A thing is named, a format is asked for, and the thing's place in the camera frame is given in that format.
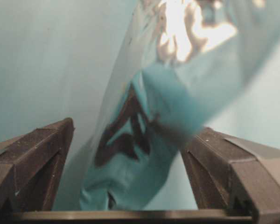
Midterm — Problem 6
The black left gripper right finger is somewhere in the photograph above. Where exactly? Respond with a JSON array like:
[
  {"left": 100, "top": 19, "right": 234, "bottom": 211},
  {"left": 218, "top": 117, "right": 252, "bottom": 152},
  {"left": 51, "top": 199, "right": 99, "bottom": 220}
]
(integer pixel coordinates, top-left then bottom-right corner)
[{"left": 181, "top": 128, "right": 280, "bottom": 222}]

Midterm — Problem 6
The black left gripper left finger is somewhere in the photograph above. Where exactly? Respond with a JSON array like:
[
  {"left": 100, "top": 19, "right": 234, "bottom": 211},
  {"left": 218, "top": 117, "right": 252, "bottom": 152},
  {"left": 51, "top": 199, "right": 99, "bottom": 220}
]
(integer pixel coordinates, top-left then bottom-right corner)
[{"left": 0, "top": 118, "right": 74, "bottom": 212}]

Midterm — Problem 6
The silver zip bag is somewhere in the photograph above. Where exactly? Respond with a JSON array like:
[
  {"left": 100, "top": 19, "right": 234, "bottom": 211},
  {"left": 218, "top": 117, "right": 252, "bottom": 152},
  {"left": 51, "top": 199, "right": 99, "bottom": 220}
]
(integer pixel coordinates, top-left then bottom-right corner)
[{"left": 54, "top": 0, "right": 280, "bottom": 211}]

